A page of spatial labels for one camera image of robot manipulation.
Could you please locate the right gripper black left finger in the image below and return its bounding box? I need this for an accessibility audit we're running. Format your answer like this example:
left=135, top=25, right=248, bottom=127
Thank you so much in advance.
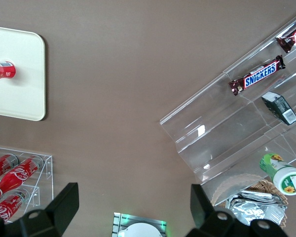
left=0, top=182, right=79, bottom=237

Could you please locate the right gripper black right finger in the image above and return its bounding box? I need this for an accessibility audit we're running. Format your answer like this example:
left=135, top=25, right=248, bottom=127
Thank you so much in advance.
left=186, top=184, right=288, bottom=237

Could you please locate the light brown deep wicker basket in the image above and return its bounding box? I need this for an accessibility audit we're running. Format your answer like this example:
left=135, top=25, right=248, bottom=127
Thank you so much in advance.
left=211, top=172, right=291, bottom=229

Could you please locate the beige plastic serving tray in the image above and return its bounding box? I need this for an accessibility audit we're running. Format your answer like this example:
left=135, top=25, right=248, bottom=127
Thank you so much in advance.
left=0, top=25, right=46, bottom=121

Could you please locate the clear acrylic bottle rack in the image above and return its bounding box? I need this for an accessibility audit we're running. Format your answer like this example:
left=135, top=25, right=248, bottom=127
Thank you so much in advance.
left=0, top=145, right=54, bottom=223

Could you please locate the red cola bottle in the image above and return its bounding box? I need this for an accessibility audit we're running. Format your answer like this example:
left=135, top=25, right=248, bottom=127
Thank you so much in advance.
left=0, top=189, right=30, bottom=224
left=0, top=155, right=44, bottom=205
left=0, top=153, right=20, bottom=185

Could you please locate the silver foil bag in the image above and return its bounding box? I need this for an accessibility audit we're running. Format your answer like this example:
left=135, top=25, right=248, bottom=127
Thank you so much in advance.
left=225, top=190, right=288, bottom=227

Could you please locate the clear acrylic stepped display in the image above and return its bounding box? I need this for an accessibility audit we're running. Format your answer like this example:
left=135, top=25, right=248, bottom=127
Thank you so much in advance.
left=159, top=11, right=296, bottom=207

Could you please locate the green white plastic bottle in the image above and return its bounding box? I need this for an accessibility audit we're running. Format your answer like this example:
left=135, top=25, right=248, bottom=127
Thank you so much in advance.
left=259, top=153, right=296, bottom=197

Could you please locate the small black white box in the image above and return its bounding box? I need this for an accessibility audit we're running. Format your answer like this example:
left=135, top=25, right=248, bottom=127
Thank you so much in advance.
left=261, top=91, right=296, bottom=125

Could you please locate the brown snickers bar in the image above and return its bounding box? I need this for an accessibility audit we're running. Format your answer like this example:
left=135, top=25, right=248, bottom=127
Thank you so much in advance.
left=228, top=54, right=286, bottom=96
left=275, top=21, right=296, bottom=54

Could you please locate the red white yogurt cup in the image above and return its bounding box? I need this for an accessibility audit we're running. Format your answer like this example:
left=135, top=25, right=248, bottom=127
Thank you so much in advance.
left=0, top=59, right=17, bottom=81

